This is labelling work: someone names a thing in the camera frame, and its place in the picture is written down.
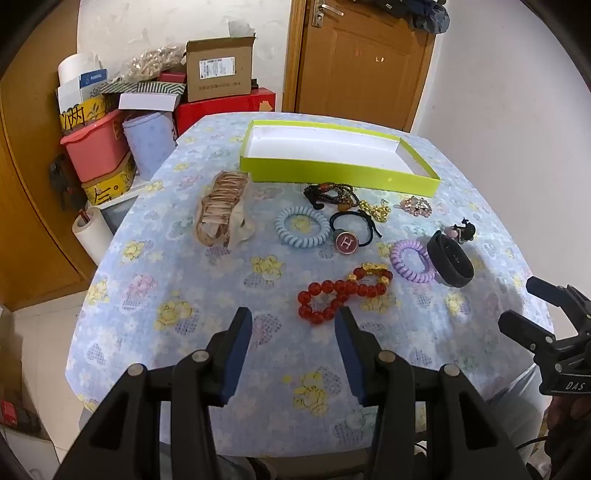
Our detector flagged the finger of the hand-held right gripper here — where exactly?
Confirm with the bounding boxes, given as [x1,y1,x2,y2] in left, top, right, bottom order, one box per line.
[499,310,555,356]
[526,277,591,330]

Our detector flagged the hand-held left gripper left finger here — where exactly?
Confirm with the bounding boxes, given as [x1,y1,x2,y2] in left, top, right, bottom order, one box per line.
[58,307,254,480]

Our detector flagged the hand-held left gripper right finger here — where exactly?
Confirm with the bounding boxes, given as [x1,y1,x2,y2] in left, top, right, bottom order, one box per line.
[335,305,532,480]

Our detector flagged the red bead bracelet gold charms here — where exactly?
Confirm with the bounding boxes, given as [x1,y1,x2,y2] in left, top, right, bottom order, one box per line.
[298,265,393,325]

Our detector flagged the black smart band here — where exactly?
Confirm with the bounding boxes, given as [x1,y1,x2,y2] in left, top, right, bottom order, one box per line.
[427,231,475,288]

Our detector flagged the small black figure hair clip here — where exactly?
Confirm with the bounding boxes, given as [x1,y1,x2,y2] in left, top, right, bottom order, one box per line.
[442,220,477,242]

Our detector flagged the black hair tie red charm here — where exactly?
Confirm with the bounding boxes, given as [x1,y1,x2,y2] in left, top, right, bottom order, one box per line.
[329,210,384,256]

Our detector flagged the blue spiral hair tie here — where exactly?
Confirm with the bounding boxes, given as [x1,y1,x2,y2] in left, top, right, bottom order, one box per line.
[276,206,331,250]

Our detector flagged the gold beige hair claw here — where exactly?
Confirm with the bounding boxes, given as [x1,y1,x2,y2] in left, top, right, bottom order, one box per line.
[196,171,256,248]

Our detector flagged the pink rhinestone brooch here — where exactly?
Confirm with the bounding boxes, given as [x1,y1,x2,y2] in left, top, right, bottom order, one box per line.
[399,196,433,217]

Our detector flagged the lime green shallow box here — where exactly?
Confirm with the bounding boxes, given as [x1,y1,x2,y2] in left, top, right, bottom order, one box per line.
[239,120,441,198]

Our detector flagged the person's right hand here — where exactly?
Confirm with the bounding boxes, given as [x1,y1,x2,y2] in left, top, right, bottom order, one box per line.
[546,393,591,455]

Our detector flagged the person's grey pants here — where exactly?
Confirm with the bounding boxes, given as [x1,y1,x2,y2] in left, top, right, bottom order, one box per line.
[485,364,548,444]

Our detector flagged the white paper roll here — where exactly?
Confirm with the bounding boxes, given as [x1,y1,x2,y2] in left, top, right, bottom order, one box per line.
[71,207,114,265]
[58,53,100,86]

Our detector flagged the white plastic storage bin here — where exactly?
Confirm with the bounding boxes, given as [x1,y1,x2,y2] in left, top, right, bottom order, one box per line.
[99,180,154,232]

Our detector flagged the yellow patterned box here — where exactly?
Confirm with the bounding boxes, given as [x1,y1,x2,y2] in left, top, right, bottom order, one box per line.
[82,152,137,206]
[59,95,122,136]

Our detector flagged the light blue fabric bin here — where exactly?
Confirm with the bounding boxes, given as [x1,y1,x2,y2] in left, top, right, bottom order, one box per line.
[122,112,179,182]

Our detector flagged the small red object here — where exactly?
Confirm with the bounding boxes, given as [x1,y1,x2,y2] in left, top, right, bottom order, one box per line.
[0,399,20,428]

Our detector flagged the dark object on cabinet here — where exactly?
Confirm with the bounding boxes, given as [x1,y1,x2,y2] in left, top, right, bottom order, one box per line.
[48,154,86,211]

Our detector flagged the large red gift box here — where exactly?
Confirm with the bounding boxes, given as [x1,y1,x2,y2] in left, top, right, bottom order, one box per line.
[174,88,277,139]

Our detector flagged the pink plastic basket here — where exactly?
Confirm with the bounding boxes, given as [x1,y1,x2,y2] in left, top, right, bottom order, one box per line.
[61,110,133,184]

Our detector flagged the white box lid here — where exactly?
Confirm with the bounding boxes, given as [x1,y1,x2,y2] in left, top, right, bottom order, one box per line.
[119,91,182,113]

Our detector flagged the green striped flat box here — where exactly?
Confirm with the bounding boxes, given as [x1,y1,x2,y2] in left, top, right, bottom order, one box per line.
[99,80,186,96]

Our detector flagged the open cardboard box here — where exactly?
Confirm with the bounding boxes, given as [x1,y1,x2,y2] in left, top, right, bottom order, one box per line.
[185,36,257,103]

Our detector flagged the wooden door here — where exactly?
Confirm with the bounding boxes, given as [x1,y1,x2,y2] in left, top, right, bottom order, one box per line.
[283,0,437,133]

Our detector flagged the bag of gold ornaments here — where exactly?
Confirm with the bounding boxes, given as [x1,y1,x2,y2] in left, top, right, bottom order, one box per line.
[122,44,186,84]

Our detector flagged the white and blue carton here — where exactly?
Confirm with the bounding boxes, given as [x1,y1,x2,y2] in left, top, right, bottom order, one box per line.
[56,69,110,114]

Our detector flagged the dark hanging clothes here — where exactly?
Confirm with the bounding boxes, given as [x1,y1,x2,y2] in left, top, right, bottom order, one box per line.
[369,0,451,34]

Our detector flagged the purple spiral hair tie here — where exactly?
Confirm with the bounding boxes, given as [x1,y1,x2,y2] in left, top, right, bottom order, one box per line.
[390,239,437,284]

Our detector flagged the gold chain bracelet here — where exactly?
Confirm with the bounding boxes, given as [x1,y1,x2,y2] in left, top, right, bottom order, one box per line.
[359,199,392,223]

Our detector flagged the black beaded bracelet bundle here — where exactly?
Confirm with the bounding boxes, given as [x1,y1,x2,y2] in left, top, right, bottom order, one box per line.
[304,182,361,209]

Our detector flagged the metal door handle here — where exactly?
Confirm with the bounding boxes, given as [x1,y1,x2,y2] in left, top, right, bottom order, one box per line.
[311,0,345,27]

